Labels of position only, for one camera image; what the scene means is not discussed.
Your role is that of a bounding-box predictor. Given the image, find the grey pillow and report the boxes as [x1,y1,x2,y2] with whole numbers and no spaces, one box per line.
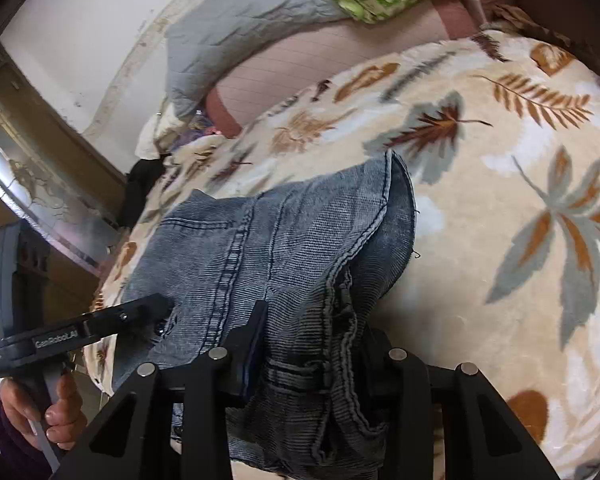
[164,0,353,121]

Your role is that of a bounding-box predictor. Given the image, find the person's left forearm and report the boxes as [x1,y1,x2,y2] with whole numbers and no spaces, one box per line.
[0,400,56,480]

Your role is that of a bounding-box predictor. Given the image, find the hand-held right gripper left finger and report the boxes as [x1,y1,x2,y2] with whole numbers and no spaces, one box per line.
[52,300,271,480]

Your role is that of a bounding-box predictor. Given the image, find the white cloth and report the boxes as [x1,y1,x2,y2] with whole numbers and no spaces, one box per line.
[134,110,173,161]

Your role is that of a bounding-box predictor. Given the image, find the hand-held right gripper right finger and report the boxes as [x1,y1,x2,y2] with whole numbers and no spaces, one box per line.
[365,327,563,480]

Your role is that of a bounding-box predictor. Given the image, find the leaf print blanket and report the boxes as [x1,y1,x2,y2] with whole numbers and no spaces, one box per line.
[82,27,600,480]

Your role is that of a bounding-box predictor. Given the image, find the person's left hand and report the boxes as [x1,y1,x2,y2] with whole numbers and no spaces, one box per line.
[0,372,83,451]

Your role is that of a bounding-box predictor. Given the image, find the black cloth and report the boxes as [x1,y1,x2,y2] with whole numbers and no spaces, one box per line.
[117,159,168,228]

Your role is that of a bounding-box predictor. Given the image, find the blue denim pants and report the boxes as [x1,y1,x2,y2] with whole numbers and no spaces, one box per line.
[111,149,421,480]

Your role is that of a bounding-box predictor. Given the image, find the pink striped bolster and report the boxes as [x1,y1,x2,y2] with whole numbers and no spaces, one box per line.
[205,2,476,138]

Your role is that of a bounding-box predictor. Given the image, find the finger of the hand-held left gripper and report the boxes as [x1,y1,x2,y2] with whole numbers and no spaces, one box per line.
[82,294,173,342]

